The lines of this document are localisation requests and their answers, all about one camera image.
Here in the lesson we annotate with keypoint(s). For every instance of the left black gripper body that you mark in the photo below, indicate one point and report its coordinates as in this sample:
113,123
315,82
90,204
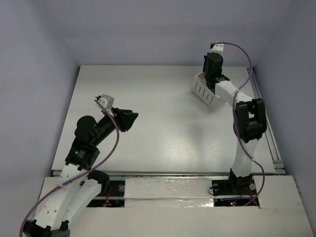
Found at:
121,119

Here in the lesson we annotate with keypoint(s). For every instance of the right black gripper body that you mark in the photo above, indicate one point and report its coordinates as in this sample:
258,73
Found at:
205,69

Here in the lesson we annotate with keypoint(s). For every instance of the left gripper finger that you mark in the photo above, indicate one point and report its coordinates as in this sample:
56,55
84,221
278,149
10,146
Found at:
124,114
126,123

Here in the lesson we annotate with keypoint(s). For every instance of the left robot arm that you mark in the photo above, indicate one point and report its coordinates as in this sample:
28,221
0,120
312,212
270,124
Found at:
80,180

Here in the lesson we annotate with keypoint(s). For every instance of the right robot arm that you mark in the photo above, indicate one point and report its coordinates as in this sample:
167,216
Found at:
249,125

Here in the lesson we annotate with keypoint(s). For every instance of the white two-compartment container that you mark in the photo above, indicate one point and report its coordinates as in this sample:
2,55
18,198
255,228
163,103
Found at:
199,88

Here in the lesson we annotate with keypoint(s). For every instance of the white foam front panel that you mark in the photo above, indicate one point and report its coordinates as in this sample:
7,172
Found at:
167,192

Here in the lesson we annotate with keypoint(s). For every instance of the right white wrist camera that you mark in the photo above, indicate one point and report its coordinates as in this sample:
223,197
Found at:
217,48

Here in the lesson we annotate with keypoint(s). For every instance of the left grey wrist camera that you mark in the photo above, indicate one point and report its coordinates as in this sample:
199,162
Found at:
104,102

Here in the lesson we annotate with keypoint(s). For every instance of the aluminium rail right side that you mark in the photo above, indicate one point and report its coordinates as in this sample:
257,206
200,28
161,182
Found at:
271,141

